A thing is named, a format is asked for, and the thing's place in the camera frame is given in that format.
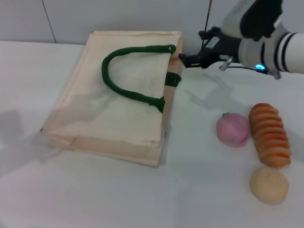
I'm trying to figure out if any long spiral bread roll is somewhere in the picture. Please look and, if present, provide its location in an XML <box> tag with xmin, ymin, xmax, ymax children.
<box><xmin>248</xmin><ymin>103</ymin><xmax>292</xmax><ymax>168</ymax></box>

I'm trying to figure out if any white handbag with green handles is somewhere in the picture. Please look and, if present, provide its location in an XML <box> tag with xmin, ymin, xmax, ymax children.
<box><xmin>39</xmin><ymin>29</ymin><xmax>184</xmax><ymax>169</ymax></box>

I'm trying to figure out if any pink toy peach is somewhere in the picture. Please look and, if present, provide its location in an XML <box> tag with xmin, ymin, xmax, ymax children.
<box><xmin>216</xmin><ymin>112</ymin><xmax>250</xmax><ymax>143</ymax></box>

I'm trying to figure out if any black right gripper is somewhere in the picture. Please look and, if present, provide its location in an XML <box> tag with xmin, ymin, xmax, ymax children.
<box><xmin>178</xmin><ymin>26</ymin><xmax>242</xmax><ymax>69</ymax></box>

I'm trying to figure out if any dark hanging background cable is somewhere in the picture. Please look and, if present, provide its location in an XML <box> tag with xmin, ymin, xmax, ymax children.
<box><xmin>201</xmin><ymin>0</ymin><xmax>213</xmax><ymax>52</ymax></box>

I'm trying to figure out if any round beige bun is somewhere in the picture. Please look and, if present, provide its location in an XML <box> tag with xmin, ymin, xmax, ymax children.
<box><xmin>249</xmin><ymin>167</ymin><xmax>289</xmax><ymax>204</ymax></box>

